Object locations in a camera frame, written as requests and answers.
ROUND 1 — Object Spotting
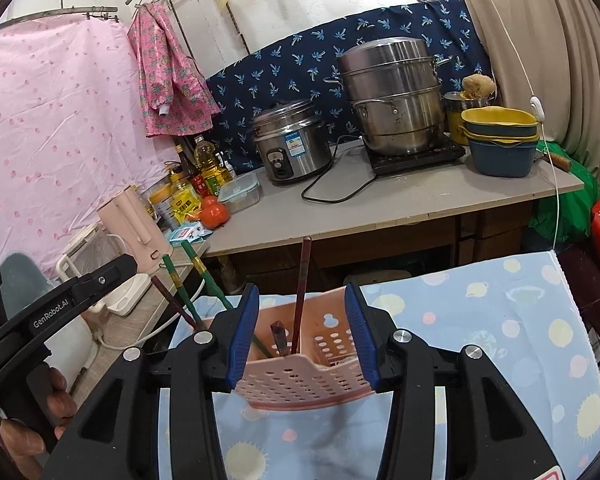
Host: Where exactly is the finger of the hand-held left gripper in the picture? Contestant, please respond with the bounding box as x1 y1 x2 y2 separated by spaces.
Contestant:
72 254 137 306

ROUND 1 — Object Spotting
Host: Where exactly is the gold tin can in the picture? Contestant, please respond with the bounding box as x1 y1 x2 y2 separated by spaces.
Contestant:
147 182 181 231

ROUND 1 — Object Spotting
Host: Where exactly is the pink electric kettle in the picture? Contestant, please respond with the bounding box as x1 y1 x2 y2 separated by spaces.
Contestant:
97 185 176 276

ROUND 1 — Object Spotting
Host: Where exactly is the steel steamer pot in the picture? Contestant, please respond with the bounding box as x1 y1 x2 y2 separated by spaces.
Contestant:
325 36 453 157

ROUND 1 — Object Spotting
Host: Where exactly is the blue planet print tablecloth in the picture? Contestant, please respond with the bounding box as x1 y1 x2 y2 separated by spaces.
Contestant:
172 250 600 480

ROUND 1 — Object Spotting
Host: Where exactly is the dark metal chair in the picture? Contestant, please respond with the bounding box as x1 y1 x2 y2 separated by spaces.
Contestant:
555 242 600 361

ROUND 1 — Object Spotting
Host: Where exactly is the person's left hand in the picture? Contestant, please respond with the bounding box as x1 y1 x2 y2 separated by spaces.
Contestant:
0 367 78 480

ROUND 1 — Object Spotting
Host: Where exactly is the pink perforated utensil basket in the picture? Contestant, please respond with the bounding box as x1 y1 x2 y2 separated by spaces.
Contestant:
235 285 381 411

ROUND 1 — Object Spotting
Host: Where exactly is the white cable with switch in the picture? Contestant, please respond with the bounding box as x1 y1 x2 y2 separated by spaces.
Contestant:
472 0 566 261

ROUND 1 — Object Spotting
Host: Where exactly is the dark purple chopstick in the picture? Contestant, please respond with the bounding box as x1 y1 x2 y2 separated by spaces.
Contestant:
151 276 200 332
290 236 314 356
270 322 287 359

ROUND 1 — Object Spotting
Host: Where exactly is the yellow seasoning packet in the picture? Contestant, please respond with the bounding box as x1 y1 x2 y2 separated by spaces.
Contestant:
169 180 203 226

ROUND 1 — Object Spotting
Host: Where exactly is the dark sauce bottle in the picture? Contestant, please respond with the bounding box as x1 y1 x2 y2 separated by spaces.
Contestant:
174 144 201 186

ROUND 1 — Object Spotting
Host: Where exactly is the black induction cooktop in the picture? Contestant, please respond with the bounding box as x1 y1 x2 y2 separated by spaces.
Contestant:
365 132 467 177

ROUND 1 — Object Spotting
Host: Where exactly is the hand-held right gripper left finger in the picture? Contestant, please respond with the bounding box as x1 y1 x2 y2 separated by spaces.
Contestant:
40 282 261 480

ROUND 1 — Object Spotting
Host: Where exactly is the pink patterned garment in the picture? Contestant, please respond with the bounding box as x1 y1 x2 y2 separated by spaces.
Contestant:
127 2 221 138

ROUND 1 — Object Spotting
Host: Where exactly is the blue basin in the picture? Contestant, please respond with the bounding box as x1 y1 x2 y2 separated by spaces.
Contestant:
464 132 539 178

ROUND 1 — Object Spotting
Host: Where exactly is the steel rice cooker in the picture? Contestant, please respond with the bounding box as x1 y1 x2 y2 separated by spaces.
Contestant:
250 97 333 183

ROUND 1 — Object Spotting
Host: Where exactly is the cooking oil bottle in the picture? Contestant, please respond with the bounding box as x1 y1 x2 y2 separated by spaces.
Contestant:
194 135 231 196

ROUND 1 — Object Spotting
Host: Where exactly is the glass kettle white base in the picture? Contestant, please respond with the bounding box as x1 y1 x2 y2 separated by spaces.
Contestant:
55 222 153 317

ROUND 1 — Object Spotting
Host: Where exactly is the yellow bowl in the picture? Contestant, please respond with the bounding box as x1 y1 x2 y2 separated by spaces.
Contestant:
460 106 540 138

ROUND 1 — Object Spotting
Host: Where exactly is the loofah sponge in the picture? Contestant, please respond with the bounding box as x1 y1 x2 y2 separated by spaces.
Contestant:
461 74 497 98

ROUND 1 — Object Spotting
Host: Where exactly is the tomato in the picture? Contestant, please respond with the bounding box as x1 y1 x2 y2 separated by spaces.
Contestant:
200 196 230 230

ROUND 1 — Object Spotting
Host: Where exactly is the beige curtain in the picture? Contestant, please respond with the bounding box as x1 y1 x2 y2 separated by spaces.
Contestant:
400 0 600 161

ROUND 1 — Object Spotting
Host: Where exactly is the black power cable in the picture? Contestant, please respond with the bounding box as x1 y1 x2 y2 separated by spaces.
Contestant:
301 135 376 205

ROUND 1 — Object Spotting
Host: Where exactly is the green plastic bag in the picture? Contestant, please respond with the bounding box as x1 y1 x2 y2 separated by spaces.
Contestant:
530 141 600 251

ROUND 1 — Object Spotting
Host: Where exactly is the clear plastic food container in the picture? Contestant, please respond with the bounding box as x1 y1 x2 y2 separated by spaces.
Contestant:
217 171 261 213

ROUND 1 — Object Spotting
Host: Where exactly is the wooden handled tool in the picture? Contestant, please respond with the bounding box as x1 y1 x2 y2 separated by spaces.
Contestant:
540 152 573 171

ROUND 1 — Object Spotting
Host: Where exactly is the white storage box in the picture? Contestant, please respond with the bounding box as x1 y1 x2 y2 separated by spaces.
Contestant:
0 252 101 381

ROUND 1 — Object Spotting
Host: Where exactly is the curtain rail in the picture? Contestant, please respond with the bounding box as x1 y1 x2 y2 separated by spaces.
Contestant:
0 6 118 31

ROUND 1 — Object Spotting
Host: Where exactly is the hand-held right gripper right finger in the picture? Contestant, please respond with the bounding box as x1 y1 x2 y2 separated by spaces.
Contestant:
344 282 561 480

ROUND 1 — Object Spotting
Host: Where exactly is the pink dotted curtain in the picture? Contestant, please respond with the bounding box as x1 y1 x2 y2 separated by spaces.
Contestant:
0 12 191 281

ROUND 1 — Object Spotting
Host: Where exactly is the small blue packet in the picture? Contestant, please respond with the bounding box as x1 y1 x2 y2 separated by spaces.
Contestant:
166 225 213 245

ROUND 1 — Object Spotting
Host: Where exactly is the navy printed cloth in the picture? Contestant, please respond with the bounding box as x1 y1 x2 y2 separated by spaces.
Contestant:
205 0 501 173

